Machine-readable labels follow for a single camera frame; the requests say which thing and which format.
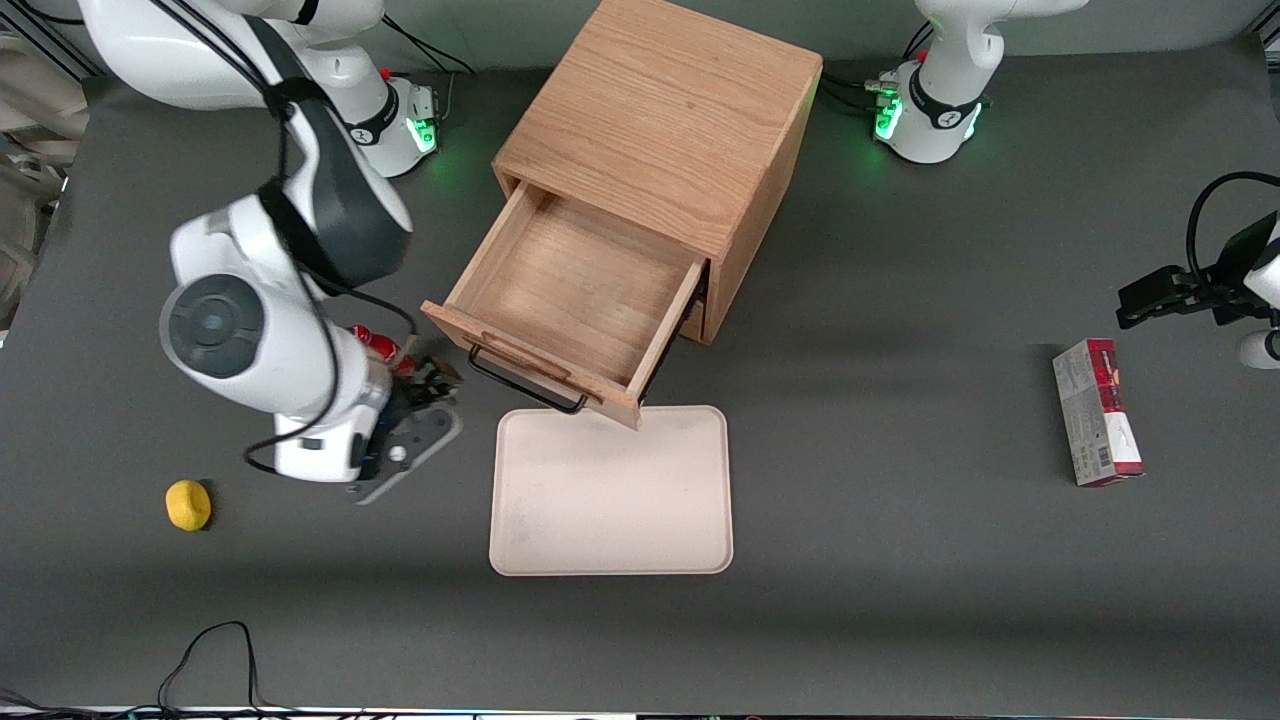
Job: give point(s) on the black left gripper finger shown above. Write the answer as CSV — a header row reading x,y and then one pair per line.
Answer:
x,y
1155,290
1165,312

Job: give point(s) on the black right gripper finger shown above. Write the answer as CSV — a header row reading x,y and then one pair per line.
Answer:
x,y
438,394
442,368

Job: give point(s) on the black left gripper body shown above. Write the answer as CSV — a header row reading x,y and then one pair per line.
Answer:
x,y
1226,281

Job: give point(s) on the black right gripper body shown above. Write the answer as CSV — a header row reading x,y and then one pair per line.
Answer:
x,y
408,397

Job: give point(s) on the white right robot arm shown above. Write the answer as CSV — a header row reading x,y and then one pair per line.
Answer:
x,y
260,350

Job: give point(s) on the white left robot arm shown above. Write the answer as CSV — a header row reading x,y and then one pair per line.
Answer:
x,y
935,130

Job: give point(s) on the oak wooden drawer cabinet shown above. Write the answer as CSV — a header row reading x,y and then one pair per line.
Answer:
x,y
665,110

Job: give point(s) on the red soda bottle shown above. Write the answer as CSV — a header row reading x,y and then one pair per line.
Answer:
x,y
375,342

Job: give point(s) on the grey and red carton box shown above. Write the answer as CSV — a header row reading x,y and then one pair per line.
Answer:
x,y
1095,412

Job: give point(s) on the beige plastic tray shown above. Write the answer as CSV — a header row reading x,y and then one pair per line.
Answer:
x,y
611,495

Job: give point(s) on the yellow lemon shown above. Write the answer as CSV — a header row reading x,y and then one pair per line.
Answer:
x,y
188,505

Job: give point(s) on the grey wrist camera mount plate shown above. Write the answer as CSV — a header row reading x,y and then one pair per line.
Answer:
x,y
420,445

